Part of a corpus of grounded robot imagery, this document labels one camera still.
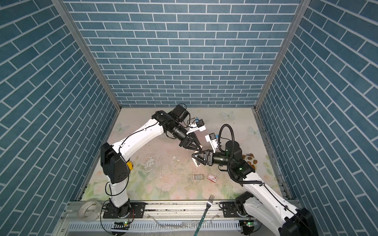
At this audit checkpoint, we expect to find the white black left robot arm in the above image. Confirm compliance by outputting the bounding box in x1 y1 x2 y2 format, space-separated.
100 104 206 209

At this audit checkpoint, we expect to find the pink white stapler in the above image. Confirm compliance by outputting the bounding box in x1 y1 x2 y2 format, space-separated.
192 155 201 167

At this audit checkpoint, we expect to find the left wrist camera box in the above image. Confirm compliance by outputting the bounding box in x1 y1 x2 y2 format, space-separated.
187 119 206 133

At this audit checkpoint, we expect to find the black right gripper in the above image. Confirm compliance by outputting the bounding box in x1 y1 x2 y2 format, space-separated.
193 149 234 168

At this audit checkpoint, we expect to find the red white staple box sleeve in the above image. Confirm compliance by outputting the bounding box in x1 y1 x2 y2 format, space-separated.
207 174 218 183

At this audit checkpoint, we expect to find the aluminium corner post right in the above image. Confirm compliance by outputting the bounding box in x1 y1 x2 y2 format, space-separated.
255 0 311 111

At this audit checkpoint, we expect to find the clear tape roll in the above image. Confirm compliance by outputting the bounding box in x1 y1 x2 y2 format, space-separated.
77 199 101 222

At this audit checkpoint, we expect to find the aluminium front rail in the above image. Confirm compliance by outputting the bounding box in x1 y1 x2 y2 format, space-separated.
63 200 302 222

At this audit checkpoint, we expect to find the yellow small object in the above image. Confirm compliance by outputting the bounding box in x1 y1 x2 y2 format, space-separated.
127 161 133 170

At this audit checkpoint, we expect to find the aluminium corner post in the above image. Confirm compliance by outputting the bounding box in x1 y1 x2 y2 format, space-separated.
51 0 122 112
255 0 311 111

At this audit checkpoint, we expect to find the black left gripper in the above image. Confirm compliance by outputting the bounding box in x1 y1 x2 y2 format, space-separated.
168 122 203 150

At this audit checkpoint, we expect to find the brown white plush toy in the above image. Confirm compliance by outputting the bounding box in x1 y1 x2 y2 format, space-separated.
242 153 258 169

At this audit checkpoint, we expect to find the white staple box tray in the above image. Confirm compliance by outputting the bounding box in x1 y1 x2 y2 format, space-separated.
193 174 204 181

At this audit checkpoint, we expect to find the green handled fork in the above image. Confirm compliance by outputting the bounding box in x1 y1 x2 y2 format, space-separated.
194 195 215 236

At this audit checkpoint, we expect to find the aluminium corner post left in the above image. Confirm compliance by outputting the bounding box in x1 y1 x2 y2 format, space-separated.
51 0 122 112

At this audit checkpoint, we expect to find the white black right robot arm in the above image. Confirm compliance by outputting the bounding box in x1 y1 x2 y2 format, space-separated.
192 124 318 236

